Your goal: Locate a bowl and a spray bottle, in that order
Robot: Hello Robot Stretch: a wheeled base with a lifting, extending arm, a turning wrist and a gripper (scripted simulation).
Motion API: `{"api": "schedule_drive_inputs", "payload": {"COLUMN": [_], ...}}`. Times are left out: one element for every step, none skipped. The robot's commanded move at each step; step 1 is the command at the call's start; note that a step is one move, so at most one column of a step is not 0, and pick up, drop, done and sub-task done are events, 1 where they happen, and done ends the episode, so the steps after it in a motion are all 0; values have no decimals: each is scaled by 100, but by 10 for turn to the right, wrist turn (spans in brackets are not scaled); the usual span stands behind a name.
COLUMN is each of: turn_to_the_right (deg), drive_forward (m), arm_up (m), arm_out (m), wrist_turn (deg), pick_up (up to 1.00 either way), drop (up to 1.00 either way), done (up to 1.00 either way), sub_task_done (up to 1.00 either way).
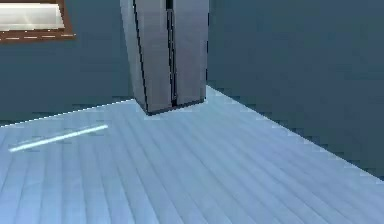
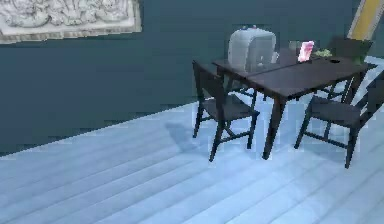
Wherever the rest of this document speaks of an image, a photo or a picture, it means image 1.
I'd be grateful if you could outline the grey double-door fridge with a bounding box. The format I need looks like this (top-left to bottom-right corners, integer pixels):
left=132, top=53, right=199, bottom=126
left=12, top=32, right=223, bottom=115
left=119, top=0, right=210, bottom=117

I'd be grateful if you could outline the brown framed window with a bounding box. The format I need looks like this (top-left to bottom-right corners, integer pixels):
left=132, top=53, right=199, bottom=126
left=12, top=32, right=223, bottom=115
left=0, top=0, right=77, bottom=43

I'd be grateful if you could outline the black fridge door handle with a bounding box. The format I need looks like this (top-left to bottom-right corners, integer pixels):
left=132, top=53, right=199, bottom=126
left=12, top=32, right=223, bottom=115
left=166, top=8, right=177, bottom=101

